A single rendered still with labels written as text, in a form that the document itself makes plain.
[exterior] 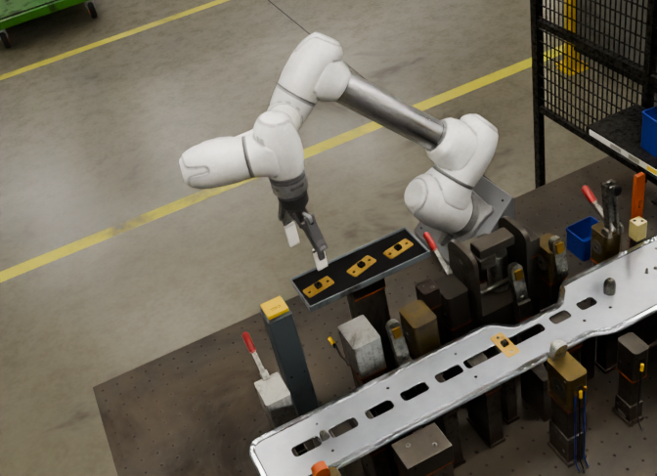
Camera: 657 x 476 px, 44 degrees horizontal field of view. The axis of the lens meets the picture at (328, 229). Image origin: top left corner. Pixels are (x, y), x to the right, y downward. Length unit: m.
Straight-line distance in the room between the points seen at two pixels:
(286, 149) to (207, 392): 1.05
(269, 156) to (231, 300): 2.20
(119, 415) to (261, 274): 1.59
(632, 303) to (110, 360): 2.50
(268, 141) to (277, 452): 0.76
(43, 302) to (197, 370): 1.90
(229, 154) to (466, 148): 0.98
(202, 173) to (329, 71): 0.66
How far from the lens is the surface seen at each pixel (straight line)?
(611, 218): 2.39
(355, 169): 4.67
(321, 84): 2.39
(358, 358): 2.08
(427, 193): 2.61
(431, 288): 2.19
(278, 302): 2.16
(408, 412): 2.05
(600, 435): 2.37
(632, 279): 2.36
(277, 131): 1.84
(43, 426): 3.85
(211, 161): 1.88
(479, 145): 2.63
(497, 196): 2.78
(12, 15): 7.71
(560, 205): 3.09
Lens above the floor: 2.60
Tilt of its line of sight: 38 degrees down
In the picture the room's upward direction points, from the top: 13 degrees counter-clockwise
